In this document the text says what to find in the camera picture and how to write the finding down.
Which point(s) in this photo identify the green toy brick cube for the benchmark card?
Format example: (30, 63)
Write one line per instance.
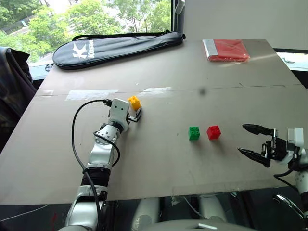
(194, 133)

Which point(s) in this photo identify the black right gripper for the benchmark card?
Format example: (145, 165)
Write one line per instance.
(276, 146)

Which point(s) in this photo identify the red toy brick cube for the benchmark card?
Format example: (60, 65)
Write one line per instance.
(213, 132)

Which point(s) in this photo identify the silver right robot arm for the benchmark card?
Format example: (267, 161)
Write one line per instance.
(302, 179)

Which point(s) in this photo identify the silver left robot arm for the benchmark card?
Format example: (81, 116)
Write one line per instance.
(101, 154)

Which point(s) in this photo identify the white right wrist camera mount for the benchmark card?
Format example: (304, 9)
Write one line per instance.
(297, 136)

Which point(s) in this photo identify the red packet with silver strip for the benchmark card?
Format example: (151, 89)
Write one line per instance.
(228, 49)

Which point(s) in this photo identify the white rounded robot leg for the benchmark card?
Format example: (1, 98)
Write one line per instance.
(211, 207)

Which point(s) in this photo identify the yellow toy brick cube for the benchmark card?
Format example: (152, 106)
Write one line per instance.
(134, 102)

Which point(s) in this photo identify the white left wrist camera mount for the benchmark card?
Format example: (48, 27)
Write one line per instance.
(119, 109)

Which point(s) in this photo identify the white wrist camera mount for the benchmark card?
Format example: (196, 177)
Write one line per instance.
(119, 109)
(297, 136)

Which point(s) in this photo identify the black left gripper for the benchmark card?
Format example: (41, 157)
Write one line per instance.
(132, 118)

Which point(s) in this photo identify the chrome curved metal part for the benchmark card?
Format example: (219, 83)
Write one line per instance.
(288, 204)

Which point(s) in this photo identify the grey robot torso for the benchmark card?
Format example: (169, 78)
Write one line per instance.
(192, 226)

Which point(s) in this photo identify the black racket bag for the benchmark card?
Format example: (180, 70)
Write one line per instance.
(115, 48)

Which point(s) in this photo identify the dark clothing pile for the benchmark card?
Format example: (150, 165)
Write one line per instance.
(14, 91)

